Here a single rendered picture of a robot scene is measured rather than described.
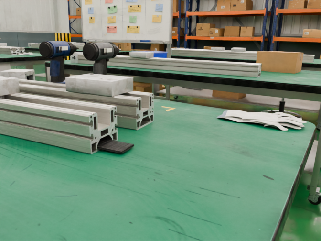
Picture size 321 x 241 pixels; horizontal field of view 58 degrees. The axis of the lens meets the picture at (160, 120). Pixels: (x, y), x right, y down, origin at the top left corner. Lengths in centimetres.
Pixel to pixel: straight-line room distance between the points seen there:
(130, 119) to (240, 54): 323
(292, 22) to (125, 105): 1036
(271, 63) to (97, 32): 269
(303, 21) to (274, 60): 852
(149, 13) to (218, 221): 355
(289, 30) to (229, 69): 897
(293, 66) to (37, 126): 202
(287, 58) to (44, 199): 216
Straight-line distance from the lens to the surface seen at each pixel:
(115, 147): 64
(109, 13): 426
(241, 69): 205
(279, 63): 245
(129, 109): 77
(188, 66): 219
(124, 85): 83
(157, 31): 379
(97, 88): 81
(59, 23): 943
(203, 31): 1089
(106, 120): 67
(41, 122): 70
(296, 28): 1096
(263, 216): 45
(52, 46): 115
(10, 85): 88
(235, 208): 46
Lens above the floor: 102
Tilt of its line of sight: 16 degrees down
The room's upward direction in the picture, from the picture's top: 1 degrees clockwise
